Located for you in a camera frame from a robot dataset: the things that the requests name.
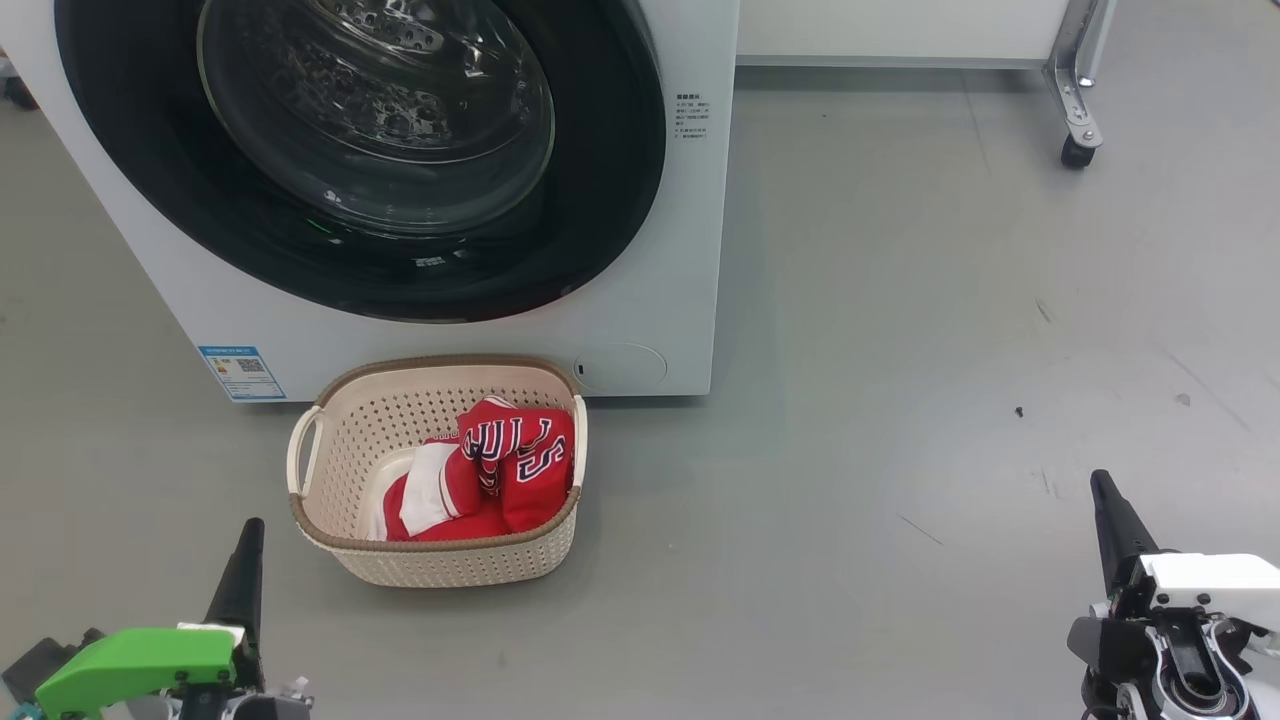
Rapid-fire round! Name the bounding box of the blue white energy label sticker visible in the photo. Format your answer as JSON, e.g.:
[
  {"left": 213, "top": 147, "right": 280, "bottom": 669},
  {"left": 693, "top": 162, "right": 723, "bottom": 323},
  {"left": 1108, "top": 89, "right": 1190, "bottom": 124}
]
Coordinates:
[{"left": 197, "top": 345, "right": 287, "bottom": 403}]

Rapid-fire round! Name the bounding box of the cream perforated laundry basket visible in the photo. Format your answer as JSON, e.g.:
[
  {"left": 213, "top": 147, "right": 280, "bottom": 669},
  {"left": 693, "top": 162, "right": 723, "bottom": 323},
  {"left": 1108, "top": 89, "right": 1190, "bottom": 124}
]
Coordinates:
[{"left": 287, "top": 354, "right": 589, "bottom": 589}]

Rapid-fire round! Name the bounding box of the red garment with white stripe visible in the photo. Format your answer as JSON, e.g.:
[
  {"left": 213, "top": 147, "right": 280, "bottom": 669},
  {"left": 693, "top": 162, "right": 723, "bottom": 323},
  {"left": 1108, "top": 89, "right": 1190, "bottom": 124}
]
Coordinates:
[{"left": 365, "top": 440, "right": 506, "bottom": 543}]

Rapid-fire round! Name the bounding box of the black glass washing machine door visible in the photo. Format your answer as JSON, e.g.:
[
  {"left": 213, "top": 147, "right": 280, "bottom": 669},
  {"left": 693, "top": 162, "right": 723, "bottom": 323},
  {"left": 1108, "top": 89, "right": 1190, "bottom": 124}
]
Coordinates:
[{"left": 55, "top": 0, "right": 668, "bottom": 324}]

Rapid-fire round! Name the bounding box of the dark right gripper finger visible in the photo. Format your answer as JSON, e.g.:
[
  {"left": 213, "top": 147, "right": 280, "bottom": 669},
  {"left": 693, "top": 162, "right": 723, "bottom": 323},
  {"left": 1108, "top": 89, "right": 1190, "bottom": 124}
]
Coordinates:
[{"left": 1090, "top": 468, "right": 1162, "bottom": 600}]

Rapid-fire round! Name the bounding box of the grey metal frame leg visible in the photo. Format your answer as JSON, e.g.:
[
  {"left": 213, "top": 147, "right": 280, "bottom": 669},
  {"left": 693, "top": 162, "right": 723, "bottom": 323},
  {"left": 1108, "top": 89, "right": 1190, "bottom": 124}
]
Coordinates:
[{"left": 1043, "top": 0, "right": 1119, "bottom": 151}]

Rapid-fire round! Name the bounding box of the red Bulls basketball jersey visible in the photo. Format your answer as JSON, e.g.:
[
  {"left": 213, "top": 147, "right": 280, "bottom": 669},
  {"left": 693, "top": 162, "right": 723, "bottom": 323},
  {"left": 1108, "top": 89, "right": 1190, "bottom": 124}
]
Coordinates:
[{"left": 458, "top": 396, "right": 577, "bottom": 534}]

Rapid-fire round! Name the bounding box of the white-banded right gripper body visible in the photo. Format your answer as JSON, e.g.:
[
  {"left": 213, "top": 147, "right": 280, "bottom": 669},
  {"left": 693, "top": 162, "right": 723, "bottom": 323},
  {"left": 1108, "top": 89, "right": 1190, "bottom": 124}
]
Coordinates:
[{"left": 1068, "top": 553, "right": 1280, "bottom": 682}]

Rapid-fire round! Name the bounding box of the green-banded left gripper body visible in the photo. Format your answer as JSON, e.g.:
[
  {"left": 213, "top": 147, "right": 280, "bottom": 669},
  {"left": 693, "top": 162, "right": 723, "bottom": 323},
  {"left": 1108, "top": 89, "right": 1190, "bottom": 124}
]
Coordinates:
[{"left": 35, "top": 622, "right": 247, "bottom": 719}]

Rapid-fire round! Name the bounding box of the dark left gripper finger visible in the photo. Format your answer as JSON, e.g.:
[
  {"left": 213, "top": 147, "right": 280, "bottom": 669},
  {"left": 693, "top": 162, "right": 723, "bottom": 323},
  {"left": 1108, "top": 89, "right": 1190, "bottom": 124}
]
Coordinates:
[{"left": 204, "top": 516, "right": 267, "bottom": 692}]

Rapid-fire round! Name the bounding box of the white partition panel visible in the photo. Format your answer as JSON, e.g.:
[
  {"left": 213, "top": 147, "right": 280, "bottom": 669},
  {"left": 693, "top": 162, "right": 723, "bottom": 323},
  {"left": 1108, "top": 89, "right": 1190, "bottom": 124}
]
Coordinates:
[{"left": 737, "top": 0, "right": 1076, "bottom": 69}]

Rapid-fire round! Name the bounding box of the white front-load washing machine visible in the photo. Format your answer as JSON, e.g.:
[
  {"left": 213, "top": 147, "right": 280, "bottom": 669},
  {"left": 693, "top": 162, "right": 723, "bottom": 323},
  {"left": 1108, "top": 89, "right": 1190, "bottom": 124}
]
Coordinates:
[{"left": 0, "top": 0, "right": 741, "bottom": 403}]

